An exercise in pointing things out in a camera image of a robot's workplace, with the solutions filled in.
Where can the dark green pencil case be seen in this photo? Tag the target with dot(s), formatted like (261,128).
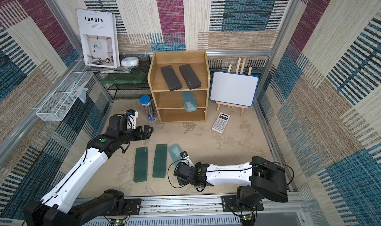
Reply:
(141,165)
(160,161)

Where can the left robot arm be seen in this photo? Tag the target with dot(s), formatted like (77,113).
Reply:
(56,208)

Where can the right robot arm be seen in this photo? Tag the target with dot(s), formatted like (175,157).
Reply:
(257,180)

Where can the light blue pencil case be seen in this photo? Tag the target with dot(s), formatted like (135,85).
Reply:
(175,152)
(189,101)

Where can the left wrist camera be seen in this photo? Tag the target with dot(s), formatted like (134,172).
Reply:
(132,116)

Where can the whiteboard on wooden easel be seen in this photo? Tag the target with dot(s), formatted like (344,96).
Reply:
(234,89)

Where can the blue lid cylindrical canister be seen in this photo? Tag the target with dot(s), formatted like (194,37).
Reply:
(148,107)

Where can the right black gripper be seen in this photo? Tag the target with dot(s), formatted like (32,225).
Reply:
(180,172)

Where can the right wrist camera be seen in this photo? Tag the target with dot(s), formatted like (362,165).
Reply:
(184,156)

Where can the white calculator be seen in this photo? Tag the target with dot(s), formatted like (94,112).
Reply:
(221,123)

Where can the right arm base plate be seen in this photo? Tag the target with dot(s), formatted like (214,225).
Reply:
(230,204)

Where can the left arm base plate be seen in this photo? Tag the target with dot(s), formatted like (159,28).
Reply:
(132,207)

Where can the black wire rack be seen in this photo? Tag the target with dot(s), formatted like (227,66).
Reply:
(132,85)

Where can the green tray on rack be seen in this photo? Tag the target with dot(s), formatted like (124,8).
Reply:
(125,79)

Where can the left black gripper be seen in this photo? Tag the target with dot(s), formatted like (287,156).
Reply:
(147,134)

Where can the white wire basket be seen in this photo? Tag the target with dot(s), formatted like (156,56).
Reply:
(58,104)

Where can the Inedia white magazine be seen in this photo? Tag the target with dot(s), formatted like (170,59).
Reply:
(98,34)

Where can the white round device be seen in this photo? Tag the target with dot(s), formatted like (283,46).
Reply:
(130,62)

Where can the wooden three-tier shelf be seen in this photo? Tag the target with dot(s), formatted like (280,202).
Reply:
(169,104)

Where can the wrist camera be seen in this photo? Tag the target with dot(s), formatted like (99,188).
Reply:
(132,116)
(184,156)

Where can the black pencil case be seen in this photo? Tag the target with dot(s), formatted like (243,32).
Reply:
(190,77)
(171,78)

